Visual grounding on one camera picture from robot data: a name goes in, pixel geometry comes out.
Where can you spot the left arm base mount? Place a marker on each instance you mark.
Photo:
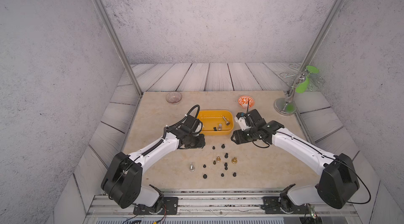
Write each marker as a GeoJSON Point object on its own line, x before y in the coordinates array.
{"type": "Point", "coordinates": [152, 201]}

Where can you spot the green cup on stand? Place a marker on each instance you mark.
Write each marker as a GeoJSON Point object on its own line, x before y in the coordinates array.
{"type": "Point", "coordinates": [305, 80]}

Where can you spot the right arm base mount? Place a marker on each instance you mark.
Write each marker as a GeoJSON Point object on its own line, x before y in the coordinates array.
{"type": "Point", "coordinates": [291, 200]}

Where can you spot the orange patterned ceramic bowl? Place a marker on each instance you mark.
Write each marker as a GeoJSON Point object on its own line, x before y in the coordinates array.
{"type": "Point", "coordinates": [246, 101]}

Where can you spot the right aluminium corner post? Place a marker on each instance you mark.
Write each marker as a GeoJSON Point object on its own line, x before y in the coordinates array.
{"type": "Point", "coordinates": [332, 13]}

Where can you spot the silver queen chess piece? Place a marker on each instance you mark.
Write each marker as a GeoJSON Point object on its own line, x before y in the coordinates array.
{"type": "Point", "coordinates": [227, 122]}

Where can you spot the left aluminium corner post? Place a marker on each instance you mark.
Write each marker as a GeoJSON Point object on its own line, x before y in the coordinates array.
{"type": "Point", "coordinates": [101, 10]}

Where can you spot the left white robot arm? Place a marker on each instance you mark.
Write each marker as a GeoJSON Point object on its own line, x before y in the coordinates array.
{"type": "Point", "coordinates": [123, 179]}

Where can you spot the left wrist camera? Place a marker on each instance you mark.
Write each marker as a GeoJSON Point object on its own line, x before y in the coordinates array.
{"type": "Point", "coordinates": [192, 125]}

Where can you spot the yellow plastic storage box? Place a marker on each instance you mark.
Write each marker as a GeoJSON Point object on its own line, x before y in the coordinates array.
{"type": "Point", "coordinates": [211, 119]}

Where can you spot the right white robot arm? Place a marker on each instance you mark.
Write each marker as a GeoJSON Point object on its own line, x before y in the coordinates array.
{"type": "Point", "coordinates": [338, 179]}

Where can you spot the aluminium corner post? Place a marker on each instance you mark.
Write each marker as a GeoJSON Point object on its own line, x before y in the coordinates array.
{"type": "Point", "coordinates": [332, 13]}
{"type": "Point", "coordinates": [101, 10]}

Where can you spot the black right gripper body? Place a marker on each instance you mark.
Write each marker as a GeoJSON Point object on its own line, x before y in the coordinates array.
{"type": "Point", "coordinates": [248, 135]}

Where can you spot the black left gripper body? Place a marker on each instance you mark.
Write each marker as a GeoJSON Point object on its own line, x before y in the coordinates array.
{"type": "Point", "coordinates": [195, 141]}

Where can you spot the small clear glass bowl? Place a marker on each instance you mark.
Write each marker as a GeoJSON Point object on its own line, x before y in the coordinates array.
{"type": "Point", "coordinates": [174, 97]}

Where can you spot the aluminium rail frame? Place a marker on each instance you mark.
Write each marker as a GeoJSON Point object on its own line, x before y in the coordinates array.
{"type": "Point", "coordinates": [219, 206]}

